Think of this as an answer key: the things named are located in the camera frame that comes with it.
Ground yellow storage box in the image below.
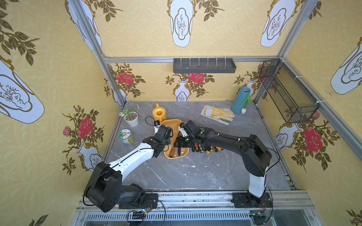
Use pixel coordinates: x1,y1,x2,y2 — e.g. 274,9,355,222
162,119,189,159

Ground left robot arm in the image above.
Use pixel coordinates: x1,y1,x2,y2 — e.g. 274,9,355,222
83,125,173,212

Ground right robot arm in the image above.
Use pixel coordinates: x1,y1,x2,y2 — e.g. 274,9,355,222
177,120,272,207

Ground yellow watering can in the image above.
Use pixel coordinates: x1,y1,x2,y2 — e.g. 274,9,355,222
152,103,167,123

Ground yellow white work glove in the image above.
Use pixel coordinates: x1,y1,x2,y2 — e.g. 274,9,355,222
200,105,235,126

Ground round tape tin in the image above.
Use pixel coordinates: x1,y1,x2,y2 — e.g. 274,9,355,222
119,129,134,146

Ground white potted plant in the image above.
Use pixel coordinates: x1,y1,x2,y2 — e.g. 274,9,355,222
119,108,139,127

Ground teal vase with flower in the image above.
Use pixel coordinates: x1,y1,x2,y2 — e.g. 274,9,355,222
232,87,251,113

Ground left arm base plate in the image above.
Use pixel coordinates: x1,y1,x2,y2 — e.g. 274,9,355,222
118,193,158,210

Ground grey wall shelf rack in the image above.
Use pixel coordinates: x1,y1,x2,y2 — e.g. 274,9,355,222
173,57,237,74

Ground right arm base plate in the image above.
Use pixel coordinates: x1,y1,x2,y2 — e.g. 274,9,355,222
231,191,272,208

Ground black wire mesh basket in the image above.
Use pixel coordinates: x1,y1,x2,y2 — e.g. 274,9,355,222
259,59,320,123

